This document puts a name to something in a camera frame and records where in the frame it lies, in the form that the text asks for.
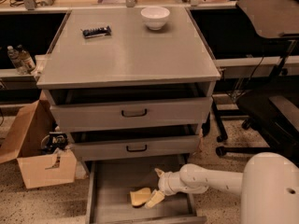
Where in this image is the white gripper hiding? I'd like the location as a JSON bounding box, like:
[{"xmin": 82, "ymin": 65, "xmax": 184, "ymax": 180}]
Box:
[{"xmin": 145, "ymin": 168, "xmax": 182, "ymax": 209}]

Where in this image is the black device in box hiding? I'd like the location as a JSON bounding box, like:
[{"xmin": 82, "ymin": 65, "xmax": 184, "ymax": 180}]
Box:
[{"xmin": 40, "ymin": 132, "xmax": 68, "ymax": 154}]

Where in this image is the open cardboard box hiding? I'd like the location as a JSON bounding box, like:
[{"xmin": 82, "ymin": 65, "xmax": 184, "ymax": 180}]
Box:
[{"xmin": 0, "ymin": 98, "xmax": 77, "ymax": 189}]

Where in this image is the black office chair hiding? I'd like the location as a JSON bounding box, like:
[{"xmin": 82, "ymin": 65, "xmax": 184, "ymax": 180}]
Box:
[{"xmin": 216, "ymin": 0, "xmax": 299, "ymax": 163}]

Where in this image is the middle grey drawer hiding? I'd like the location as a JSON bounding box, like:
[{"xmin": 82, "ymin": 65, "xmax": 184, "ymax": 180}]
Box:
[{"xmin": 71, "ymin": 125, "xmax": 200, "ymax": 161}]

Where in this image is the bottom grey drawer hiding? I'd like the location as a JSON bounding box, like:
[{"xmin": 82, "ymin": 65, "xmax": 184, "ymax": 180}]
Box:
[{"xmin": 85, "ymin": 155, "xmax": 206, "ymax": 224}]

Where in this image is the top grey drawer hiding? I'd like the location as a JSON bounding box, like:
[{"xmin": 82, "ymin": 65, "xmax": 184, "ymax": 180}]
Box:
[{"xmin": 50, "ymin": 97, "xmax": 212, "ymax": 132}]

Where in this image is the dark blue snack bar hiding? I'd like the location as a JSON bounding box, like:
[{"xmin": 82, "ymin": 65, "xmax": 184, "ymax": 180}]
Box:
[{"xmin": 82, "ymin": 26, "xmax": 111, "ymax": 38}]

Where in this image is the grey drawer cabinet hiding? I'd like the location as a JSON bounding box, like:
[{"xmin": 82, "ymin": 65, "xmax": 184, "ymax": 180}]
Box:
[{"xmin": 36, "ymin": 6, "xmax": 221, "ymax": 173}]

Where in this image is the dark plastic bottle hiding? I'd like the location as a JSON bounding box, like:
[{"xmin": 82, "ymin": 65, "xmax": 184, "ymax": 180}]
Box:
[{"xmin": 17, "ymin": 45, "xmax": 36, "ymax": 72}]

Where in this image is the yellow sponge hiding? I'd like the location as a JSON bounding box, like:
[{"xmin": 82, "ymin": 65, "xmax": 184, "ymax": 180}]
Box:
[{"xmin": 130, "ymin": 188, "xmax": 151, "ymax": 207}]

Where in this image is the grey drawer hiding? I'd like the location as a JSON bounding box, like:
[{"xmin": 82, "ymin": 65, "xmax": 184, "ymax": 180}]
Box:
[
  {"xmin": 85, "ymin": 155, "xmax": 206, "ymax": 224},
  {"xmin": 71, "ymin": 125, "xmax": 200, "ymax": 161},
  {"xmin": 50, "ymin": 97, "xmax": 212, "ymax": 132}
]

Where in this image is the clear plastic water bottle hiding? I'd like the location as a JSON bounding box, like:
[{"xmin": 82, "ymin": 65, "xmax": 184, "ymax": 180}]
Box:
[{"xmin": 7, "ymin": 46, "xmax": 28, "ymax": 75}]

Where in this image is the white ceramic bowl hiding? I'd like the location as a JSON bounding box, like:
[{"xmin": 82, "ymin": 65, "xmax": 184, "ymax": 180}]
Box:
[{"xmin": 141, "ymin": 7, "xmax": 170, "ymax": 30}]

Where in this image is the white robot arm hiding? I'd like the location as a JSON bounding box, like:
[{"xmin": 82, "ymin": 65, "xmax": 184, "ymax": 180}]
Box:
[{"xmin": 146, "ymin": 152, "xmax": 299, "ymax": 224}]

